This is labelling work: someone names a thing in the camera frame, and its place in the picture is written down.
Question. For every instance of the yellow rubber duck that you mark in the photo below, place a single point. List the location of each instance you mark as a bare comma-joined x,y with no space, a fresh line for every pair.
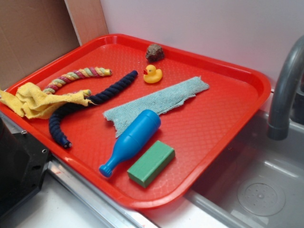
152,75

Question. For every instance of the blue plastic bottle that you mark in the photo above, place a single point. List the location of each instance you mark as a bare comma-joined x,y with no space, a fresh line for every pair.
132,140

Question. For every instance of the red plastic tray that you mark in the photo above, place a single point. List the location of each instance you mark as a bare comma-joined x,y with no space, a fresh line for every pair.
198,130

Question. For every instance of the light blue towel cloth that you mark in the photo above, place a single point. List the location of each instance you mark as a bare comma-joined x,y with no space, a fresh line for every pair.
159,102

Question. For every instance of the green rectangular block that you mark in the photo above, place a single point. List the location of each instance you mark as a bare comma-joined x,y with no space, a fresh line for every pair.
151,164

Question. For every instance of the brown rock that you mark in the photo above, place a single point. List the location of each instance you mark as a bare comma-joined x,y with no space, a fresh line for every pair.
154,53

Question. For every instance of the yellow cloth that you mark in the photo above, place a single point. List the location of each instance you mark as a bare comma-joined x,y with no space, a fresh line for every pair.
31,102

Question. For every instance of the grey sink basin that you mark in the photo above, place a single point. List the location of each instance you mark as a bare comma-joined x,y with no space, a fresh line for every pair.
251,156

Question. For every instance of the sink drain cover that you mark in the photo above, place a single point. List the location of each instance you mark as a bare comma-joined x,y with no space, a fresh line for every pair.
261,199

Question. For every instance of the brown cardboard panel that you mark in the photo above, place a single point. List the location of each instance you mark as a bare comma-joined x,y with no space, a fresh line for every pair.
34,33

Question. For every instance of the grey faucet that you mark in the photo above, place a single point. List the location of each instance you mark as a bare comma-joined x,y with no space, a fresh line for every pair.
288,99

